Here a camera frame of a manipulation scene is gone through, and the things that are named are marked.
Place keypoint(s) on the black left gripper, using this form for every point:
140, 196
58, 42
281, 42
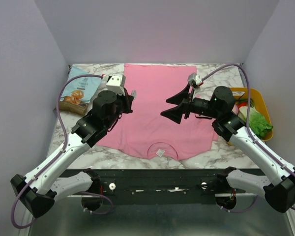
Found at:
128, 100

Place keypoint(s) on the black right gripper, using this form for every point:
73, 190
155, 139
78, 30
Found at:
187, 104

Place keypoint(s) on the pink t-shirt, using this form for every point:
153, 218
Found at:
145, 133

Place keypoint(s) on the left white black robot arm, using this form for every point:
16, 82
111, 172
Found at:
40, 188

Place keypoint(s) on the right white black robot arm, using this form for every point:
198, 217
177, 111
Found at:
277, 185

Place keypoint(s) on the blue chips bag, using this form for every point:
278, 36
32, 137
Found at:
77, 95

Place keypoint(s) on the purple onion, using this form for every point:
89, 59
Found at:
235, 110

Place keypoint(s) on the red pepper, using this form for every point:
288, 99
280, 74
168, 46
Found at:
243, 104

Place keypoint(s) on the yellow plastic basket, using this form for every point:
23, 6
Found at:
256, 102

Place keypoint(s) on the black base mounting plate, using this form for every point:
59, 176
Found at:
111, 180

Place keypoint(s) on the green lettuce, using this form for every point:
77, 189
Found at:
258, 123

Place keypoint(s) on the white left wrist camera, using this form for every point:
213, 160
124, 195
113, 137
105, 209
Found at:
115, 83

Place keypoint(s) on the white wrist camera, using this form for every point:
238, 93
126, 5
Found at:
195, 81
115, 83

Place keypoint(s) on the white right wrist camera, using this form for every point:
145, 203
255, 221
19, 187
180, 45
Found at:
195, 81

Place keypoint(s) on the aluminium frame rail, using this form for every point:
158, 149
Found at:
172, 192

